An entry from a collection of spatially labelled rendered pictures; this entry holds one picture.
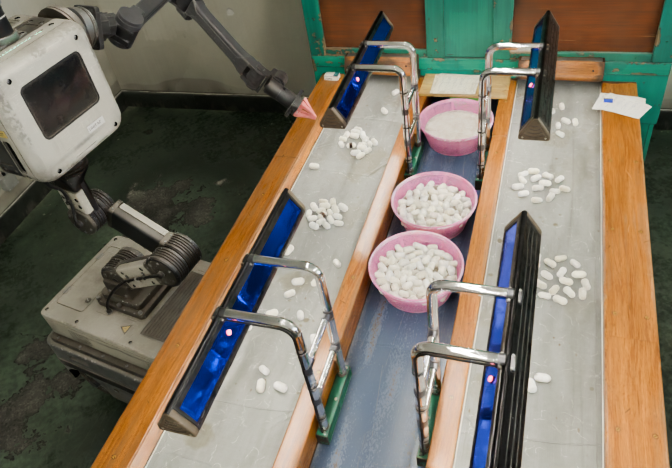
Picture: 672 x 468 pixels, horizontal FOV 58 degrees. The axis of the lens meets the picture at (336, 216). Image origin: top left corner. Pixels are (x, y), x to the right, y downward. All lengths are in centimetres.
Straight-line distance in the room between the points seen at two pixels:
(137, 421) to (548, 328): 104
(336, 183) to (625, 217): 89
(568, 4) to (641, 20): 25
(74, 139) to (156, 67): 240
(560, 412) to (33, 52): 150
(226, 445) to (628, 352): 96
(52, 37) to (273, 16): 201
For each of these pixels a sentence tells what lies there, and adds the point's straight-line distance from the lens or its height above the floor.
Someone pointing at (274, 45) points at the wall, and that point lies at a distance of 367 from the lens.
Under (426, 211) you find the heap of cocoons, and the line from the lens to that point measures 193.
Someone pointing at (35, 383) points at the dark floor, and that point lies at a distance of 292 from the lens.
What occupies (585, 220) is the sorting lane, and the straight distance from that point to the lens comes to 192.
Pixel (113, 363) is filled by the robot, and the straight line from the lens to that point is 230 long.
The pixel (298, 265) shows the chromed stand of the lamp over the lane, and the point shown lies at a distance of 129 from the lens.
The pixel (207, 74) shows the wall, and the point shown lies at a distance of 398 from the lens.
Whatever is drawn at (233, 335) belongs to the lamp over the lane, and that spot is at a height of 107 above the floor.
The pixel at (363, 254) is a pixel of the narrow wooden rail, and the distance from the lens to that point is 177.
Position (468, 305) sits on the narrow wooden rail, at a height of 76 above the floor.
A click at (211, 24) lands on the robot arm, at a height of 117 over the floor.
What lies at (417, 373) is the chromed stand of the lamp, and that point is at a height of 104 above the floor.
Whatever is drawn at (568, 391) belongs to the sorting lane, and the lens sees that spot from 155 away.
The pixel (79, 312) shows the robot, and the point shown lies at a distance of 236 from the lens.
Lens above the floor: 204
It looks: 42 degrees down
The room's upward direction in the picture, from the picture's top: 11 degrees counter-clockwise
